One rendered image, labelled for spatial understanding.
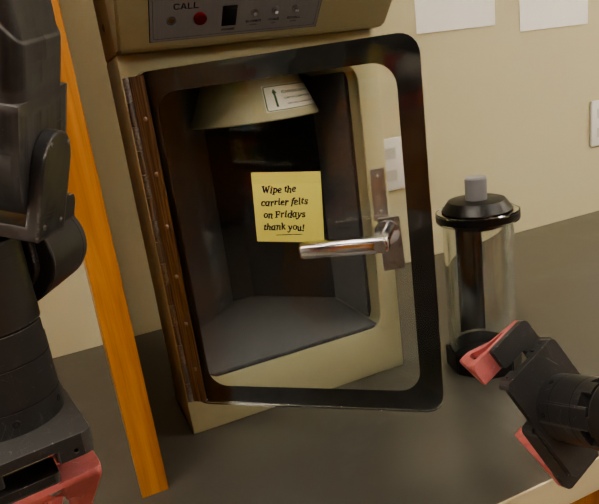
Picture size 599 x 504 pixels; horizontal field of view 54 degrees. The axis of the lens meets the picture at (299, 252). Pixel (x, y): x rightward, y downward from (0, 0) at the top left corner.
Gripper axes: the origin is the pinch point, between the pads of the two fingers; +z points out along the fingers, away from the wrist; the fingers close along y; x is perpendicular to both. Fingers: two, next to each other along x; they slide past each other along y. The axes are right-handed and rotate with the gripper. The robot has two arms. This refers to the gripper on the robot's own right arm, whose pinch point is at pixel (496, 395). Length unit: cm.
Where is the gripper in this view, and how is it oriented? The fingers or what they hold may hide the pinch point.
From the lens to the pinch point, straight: 63.5
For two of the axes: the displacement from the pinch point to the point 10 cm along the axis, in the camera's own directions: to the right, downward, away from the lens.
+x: -7.4, 6.0, -3.2
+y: -6.0, -7.9, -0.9
